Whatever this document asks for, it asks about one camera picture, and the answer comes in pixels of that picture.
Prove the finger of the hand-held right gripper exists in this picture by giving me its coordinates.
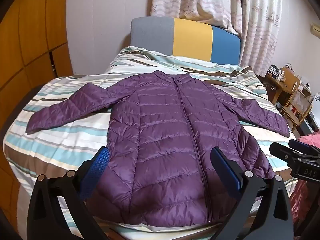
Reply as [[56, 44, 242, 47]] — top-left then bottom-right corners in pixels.
[[269, 142, 320, 167], [288, 138, 320, 157]]

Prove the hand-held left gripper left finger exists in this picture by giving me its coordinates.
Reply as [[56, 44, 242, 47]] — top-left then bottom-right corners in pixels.
[[27, 146, 110, 240]]

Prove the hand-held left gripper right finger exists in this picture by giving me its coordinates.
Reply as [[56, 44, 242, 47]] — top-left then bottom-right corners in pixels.
[[211, 147, 293, 240]]

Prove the purple down jacket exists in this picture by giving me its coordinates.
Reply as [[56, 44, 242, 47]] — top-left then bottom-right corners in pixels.
[[25, 70, 291, 225]]

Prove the pink cloth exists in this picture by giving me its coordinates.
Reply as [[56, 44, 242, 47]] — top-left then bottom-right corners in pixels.
[[290, 130, 320, 228]]

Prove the wooden side table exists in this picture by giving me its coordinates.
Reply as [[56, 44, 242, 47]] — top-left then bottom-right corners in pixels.
[[282, 81, 313, 133]]

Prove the striped bed cover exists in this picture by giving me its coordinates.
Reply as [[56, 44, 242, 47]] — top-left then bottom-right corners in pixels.
[[2, 46, 298, 240]]

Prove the white printed curtain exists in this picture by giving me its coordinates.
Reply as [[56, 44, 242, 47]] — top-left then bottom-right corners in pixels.
[[150, 0, 284, 78]]

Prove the grey yellow blue headboard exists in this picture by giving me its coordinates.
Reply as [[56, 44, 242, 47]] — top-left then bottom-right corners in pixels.
[[130, 17, 242, 67]]

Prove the wooden wardrobe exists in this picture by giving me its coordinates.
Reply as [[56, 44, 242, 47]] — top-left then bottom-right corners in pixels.
[[0, 0, 74, 205]]

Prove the dark bed frame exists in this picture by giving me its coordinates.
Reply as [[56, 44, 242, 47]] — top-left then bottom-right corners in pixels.
[[0, 85, 43, 133]]

